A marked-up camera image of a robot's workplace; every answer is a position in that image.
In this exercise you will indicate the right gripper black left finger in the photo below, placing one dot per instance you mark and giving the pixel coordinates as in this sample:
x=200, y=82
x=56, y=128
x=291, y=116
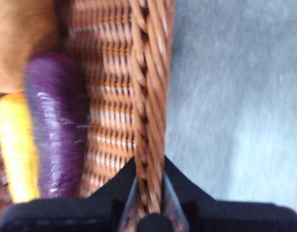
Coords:
x=78, y=215

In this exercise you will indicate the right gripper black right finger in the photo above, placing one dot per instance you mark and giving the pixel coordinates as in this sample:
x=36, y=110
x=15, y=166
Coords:
x=235, y=217

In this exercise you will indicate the purple eggplant with green stem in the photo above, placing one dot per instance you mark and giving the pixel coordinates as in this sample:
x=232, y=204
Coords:
x=59, y=125

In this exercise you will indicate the yellow corn cob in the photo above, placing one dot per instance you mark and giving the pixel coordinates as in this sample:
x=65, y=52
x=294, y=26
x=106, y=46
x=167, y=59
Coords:
x=18, y=145

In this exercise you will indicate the brown wicker basket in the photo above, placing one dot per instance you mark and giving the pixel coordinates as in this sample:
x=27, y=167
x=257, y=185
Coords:
x=119, y=84

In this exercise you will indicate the brown potato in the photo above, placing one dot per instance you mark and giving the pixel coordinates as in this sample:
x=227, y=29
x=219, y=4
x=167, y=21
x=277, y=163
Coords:
x=22, y=41

